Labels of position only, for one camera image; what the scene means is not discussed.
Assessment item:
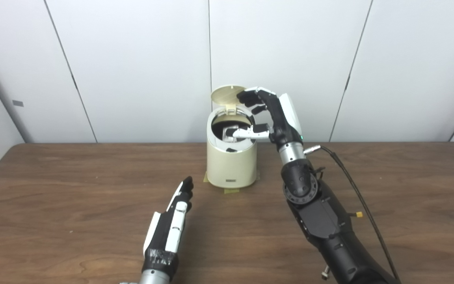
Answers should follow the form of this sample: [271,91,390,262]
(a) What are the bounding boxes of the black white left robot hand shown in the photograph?
[143,176,194,281]

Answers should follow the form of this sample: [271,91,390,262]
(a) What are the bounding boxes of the cream-colored trash bin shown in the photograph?
[206,106,258,189]

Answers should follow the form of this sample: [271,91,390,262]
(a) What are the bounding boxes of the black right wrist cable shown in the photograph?
[304,145,402,284]

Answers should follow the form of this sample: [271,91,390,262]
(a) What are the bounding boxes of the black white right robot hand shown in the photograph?
[232,87,304,146]

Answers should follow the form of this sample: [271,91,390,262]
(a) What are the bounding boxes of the round cream bin lid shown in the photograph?
[210,85,247,116]

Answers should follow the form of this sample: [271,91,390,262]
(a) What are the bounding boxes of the small green white milk carton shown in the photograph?
[222,125,247,142]

